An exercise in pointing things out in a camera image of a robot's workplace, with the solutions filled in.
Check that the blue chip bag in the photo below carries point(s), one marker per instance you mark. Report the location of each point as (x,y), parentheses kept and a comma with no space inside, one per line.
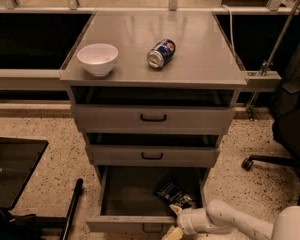
(171,192)

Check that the blue soda can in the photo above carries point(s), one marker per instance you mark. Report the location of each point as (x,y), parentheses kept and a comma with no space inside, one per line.
(161,53)

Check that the black office chair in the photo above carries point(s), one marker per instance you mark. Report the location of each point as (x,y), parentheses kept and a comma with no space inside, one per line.
(286,113)

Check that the top grey drawer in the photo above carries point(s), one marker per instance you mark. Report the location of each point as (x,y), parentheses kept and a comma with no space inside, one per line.
(151,110)

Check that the grey metal drawer cabinet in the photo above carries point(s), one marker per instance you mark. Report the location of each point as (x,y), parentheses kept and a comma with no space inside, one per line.
(202,60)

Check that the middle grey drawer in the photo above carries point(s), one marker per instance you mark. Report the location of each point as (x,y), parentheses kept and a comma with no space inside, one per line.
(172,150)

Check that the black floor bar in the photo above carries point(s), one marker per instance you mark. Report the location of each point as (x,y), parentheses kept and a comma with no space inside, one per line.
(71,210)

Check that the bottom grey drawer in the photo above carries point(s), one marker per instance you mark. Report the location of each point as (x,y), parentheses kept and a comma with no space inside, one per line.
(128,201)

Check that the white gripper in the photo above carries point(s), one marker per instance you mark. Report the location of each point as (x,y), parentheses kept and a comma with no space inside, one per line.
(189,220)

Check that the white ceramic bowl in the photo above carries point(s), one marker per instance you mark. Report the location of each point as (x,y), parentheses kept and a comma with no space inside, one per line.
(98,59)

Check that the grey drawer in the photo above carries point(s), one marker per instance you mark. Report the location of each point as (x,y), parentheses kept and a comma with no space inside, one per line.
(128,201)
(151,110)
(172,150)

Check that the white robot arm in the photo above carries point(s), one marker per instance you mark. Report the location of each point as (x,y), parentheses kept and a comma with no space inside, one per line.
(219,218)

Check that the grey metal shelf rail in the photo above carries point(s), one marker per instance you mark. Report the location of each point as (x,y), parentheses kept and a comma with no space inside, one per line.
(30,79)

